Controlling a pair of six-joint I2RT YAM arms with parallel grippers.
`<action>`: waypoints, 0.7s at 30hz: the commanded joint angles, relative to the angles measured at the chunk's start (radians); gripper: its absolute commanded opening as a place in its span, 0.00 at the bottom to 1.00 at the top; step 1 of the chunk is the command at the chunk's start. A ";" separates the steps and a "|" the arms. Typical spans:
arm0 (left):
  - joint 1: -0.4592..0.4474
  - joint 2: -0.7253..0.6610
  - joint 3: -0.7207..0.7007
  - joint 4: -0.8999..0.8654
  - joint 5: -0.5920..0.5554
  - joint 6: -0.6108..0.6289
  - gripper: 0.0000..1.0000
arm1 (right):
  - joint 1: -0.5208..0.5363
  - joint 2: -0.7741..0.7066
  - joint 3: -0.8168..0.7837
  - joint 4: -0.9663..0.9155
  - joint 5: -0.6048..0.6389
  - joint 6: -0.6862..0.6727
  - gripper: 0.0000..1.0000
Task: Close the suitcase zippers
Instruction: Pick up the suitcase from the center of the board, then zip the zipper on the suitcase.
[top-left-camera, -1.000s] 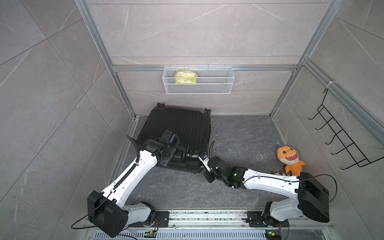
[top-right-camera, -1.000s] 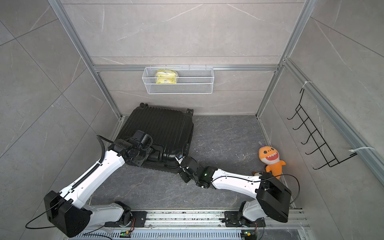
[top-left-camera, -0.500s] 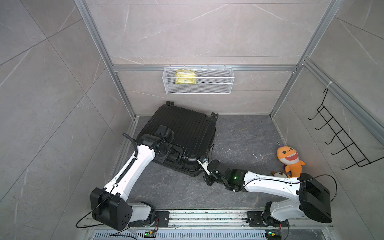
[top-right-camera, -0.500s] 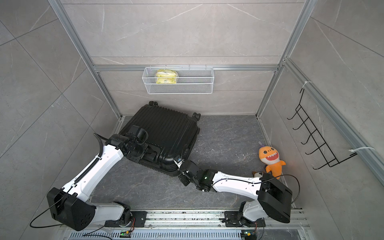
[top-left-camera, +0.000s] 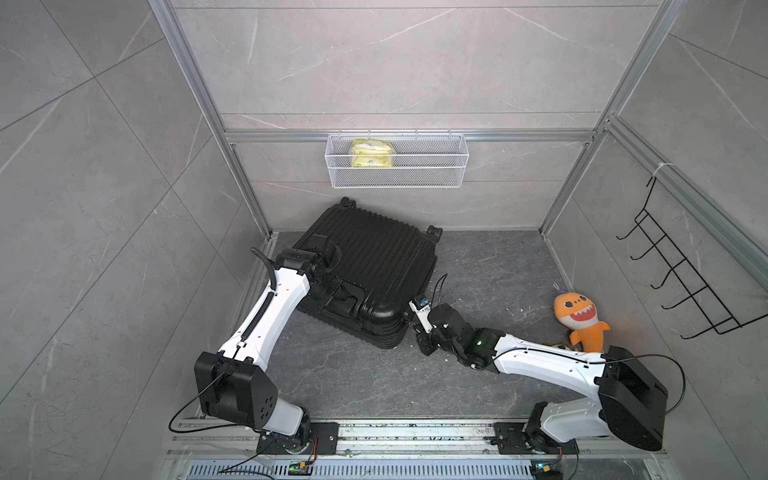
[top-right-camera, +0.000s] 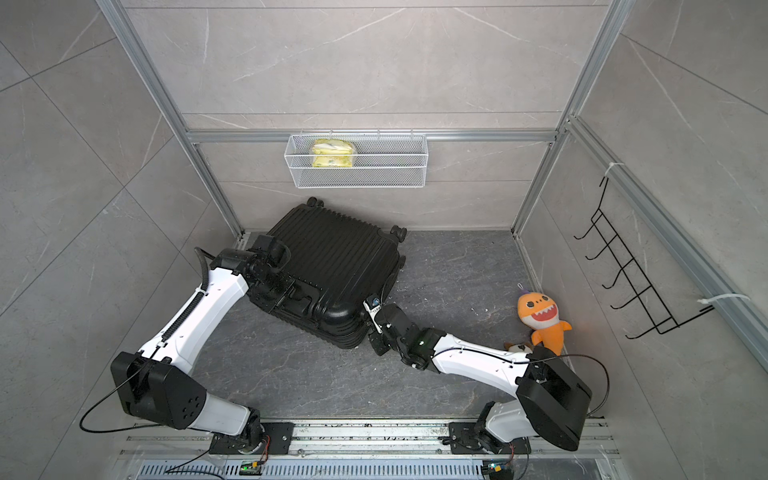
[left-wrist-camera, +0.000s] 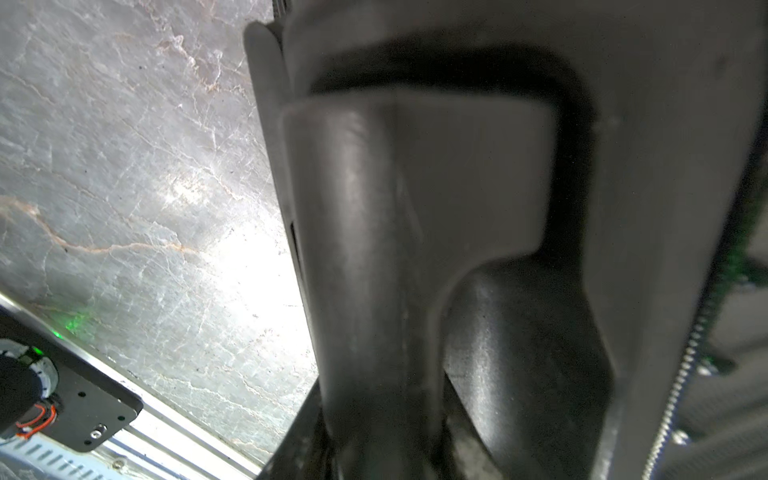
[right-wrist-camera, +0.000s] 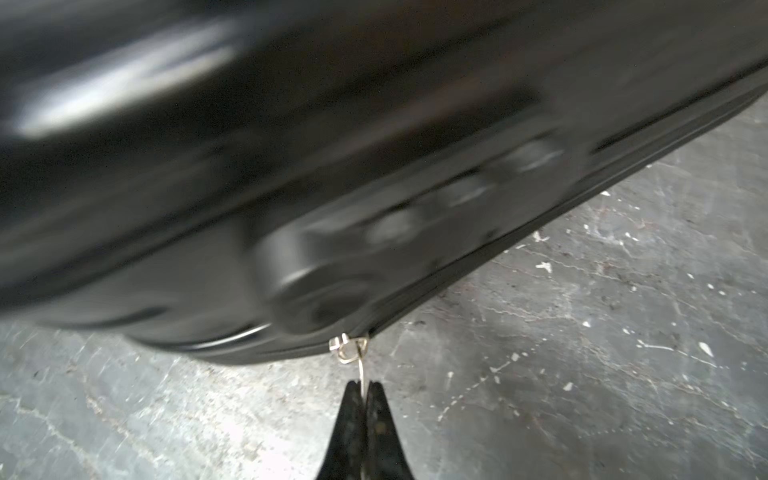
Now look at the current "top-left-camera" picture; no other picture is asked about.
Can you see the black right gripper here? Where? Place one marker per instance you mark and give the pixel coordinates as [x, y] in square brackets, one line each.
[425, 346]

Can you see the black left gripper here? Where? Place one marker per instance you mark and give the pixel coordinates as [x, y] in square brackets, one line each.
[344, 297]

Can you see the black hard-shell suitcase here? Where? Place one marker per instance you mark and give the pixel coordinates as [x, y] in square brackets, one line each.
[389, 261]

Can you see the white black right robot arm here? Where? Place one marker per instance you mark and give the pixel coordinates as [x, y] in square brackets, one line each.
[619, 395]

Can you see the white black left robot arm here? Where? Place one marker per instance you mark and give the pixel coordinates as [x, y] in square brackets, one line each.
[232, 382]

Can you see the orange shark plush toy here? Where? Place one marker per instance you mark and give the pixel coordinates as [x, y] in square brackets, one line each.
[579, 314]

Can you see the yellow packet in basket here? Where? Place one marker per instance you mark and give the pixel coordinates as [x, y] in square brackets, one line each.
[370, 153]

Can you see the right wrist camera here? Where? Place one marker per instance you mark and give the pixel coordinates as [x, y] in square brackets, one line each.
[421, 307]

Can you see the white wire mesh basket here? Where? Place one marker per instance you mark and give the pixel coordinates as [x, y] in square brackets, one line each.
[420, 161]

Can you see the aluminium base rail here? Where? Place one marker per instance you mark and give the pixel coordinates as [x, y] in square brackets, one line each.
[478, 448]

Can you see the black wire hook rack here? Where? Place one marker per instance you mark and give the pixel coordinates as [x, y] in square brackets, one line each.
[718, 317]

